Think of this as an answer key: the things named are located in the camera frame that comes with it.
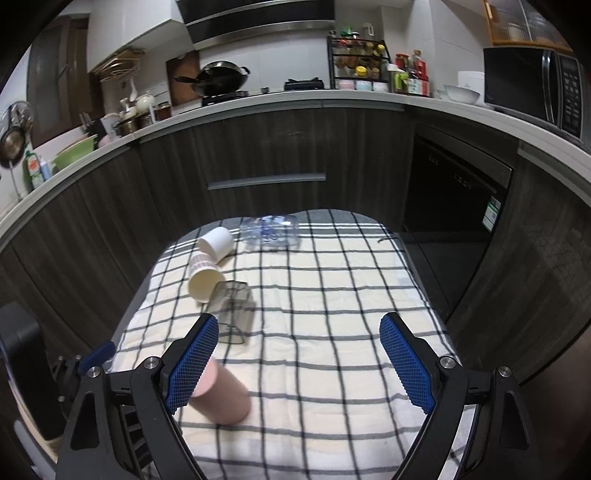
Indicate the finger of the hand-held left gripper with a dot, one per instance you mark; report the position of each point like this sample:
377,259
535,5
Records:
98,354

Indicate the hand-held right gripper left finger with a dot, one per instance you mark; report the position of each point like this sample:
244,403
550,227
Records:
194,364

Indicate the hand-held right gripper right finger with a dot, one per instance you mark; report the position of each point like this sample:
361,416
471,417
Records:
406,364

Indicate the pink cup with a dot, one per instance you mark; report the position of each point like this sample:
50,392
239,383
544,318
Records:
226,392

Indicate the clear square glass cup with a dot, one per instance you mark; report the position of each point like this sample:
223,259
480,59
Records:
233,304

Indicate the cream ribbed cup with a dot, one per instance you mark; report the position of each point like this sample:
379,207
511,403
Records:
205,281

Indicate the white cup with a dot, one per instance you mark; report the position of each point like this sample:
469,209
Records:
217,242

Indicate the checked table cloth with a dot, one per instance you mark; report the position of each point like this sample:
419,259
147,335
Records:
323,318

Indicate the black dishwasher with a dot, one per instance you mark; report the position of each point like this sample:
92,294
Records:
452,221

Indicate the white blue bottle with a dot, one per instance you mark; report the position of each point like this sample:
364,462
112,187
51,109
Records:
46,170

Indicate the green dish soap bottle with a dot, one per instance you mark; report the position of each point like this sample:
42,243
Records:
33,170

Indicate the green basin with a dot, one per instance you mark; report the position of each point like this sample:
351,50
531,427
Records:
76,154

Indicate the hanging frying pan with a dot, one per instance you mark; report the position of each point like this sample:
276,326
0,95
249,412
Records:
11,138

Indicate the white teapot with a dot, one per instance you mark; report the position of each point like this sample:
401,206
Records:
144,101

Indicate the gas stove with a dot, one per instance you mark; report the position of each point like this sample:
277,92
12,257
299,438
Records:
226,98

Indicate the white bowl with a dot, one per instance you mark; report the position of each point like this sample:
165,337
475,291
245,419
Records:
461,94

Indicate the red label sauce bottle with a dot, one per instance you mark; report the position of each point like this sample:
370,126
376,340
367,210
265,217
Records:
418,76

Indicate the black wok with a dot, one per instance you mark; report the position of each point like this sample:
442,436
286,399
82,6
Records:
224,76

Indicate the white rice cooker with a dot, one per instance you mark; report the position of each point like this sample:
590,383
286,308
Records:
471,78

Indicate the black tray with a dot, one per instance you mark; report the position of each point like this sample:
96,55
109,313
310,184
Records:
304,84

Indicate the wooden cutting board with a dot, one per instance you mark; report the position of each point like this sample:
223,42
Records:
181,64

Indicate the black microwave oven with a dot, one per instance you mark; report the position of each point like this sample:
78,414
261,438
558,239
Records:
531,87

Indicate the black spice rack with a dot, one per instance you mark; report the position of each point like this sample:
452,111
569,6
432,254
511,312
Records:
358,64

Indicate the black range hood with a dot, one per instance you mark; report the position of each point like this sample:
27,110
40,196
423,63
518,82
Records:
258,23

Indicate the glass door wall cabinet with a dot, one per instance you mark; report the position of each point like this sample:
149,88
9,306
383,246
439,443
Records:
526,23

